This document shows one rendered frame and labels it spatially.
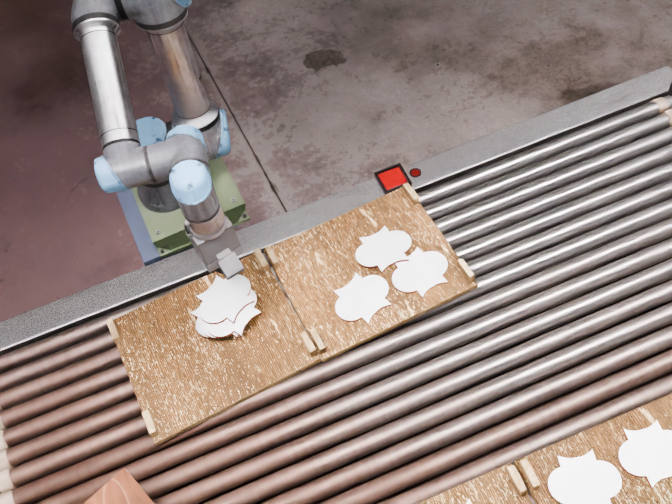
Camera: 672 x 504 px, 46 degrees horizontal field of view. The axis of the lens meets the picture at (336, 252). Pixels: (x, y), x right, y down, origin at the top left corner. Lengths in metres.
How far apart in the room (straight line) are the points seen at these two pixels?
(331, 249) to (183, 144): 0.54
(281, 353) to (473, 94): 2.06
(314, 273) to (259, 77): 2.00
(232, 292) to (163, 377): 0.25
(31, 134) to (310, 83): 1.32
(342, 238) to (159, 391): 0.58
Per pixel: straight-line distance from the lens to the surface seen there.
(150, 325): 1.94
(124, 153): 1.60
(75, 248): 3.41
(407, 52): 3.81
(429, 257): 1.91
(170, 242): 2.09
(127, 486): 1.67
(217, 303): 1.87
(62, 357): 2.01
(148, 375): 1.88
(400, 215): 1.99
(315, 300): 1.88
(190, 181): 1.49
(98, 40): 1.72
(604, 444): 1.74
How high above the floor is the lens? 2.53
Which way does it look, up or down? 55 degrees down
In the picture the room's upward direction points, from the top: 11 degrees counter-clockwise
